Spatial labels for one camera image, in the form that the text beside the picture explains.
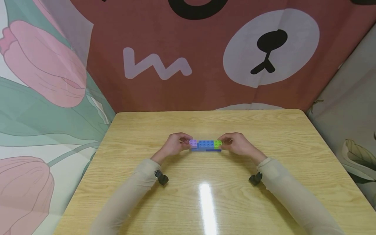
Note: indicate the person's left hand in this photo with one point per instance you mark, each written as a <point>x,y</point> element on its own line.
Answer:
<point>172,145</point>

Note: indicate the person's right hand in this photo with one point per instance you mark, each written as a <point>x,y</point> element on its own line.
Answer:
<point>242,145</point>

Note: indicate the person's right fingers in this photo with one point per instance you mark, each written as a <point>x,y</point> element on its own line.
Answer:
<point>226,135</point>

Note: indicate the person's right thumb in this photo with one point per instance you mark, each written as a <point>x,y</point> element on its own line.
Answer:
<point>226,147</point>

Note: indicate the person's left fingers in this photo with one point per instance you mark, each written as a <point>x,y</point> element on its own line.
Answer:
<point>184,134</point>

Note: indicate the person's left thumb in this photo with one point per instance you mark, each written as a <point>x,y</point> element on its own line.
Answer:
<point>185,147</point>

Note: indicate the purple toy brick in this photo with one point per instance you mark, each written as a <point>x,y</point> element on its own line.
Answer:
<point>193,144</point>

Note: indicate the lime green toy brick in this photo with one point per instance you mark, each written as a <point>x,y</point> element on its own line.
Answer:
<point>217,145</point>

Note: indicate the person's left forearm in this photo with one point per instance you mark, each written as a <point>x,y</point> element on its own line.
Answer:
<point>129,199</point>

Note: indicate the person's right forearm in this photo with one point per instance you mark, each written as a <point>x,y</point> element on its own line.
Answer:
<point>293,199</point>

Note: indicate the flat blue toy brick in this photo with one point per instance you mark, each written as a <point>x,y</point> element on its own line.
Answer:
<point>194,149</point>

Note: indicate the dark blue toy brick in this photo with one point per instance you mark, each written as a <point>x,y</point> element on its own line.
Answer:
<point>213,150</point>

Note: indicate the black wrist band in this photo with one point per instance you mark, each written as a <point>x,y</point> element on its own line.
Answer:
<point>162,179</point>
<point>256,179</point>

